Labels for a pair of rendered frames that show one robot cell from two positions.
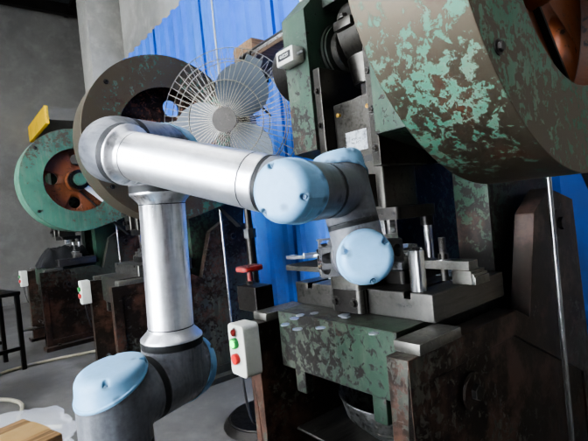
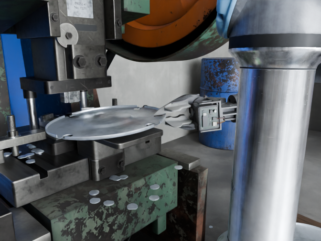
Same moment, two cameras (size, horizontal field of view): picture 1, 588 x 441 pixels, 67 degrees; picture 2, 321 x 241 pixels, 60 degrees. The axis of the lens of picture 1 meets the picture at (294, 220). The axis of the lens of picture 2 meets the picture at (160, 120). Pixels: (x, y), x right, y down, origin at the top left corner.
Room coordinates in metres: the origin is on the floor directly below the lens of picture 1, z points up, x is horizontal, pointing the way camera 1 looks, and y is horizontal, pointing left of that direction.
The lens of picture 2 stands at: (1.03, 0.56, 0.96)
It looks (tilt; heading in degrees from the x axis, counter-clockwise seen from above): 14 degrees down; 261
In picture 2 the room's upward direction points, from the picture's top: straight up
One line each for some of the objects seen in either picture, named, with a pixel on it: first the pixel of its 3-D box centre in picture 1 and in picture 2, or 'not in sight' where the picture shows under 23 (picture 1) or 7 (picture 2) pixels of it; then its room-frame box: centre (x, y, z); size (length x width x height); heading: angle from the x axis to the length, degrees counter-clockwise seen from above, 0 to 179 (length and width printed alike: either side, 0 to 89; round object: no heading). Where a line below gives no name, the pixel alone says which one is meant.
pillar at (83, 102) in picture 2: (428, 236); (83, 100); (1.14, -0.34, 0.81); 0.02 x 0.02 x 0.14
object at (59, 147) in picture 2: (392, 270); (71, 135); (1.17, -0.25, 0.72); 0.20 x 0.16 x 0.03; 39
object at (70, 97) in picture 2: (384, 226); (70, 94); (1.16, -0.24, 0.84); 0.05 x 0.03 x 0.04; 39
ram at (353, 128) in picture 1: (368, 151); (71, 19); (1.14, -0.21, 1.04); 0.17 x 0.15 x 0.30; 129
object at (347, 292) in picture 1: (345, 283); (109, 150); (1.06, -0.11, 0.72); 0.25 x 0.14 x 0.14; 129
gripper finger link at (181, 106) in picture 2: not in sight; (173, 109); (0.90, -0.08, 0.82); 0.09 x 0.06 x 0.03; 1
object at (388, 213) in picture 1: (387, 217); (67, 86); (1.17, -0.25, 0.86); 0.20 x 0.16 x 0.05; 39
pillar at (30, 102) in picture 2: not in sight; (31, 108); (1.27, -0.24, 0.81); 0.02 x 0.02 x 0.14
